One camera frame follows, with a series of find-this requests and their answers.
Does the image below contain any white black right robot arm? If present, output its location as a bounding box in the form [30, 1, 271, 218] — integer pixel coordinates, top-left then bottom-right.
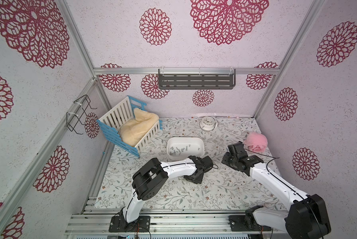
[222, 141, 332, 239]

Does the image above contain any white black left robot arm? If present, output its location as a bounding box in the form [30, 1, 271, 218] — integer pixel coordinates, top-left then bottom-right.
[120, 155, 214, 224]

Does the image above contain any white storage box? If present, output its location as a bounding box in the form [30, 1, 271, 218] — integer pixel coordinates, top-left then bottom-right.
[167, 137, 205, 161]

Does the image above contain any pink plush toy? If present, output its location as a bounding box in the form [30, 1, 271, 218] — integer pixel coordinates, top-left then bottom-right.
[244, 132, 268, 153]

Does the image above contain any white alarm clock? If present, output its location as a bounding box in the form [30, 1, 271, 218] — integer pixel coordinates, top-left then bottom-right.
[199, 116, 218, 131]

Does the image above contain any cream plush cloth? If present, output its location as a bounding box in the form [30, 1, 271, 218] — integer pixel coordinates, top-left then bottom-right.
[119, 108, 159, 147]

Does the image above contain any blue white slatted crate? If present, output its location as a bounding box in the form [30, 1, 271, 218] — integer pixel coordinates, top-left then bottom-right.
[97, 96, 162, 157]

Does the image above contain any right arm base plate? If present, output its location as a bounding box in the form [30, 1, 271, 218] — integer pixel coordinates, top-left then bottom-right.
[228, 205, 272, 232]

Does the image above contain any grey wall shelf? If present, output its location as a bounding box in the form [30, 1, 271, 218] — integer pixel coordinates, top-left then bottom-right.
[158, 70, 236, 90]

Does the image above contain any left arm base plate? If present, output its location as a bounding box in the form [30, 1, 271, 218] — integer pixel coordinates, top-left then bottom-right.
[108, 215, 151, 233]

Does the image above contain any aluminium front rail frame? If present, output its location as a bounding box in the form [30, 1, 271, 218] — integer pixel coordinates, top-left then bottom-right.
[63, 195, 317, 239]

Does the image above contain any black wire wall rack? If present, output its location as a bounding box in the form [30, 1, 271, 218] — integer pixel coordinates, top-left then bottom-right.
[66, 94, 97, 135]

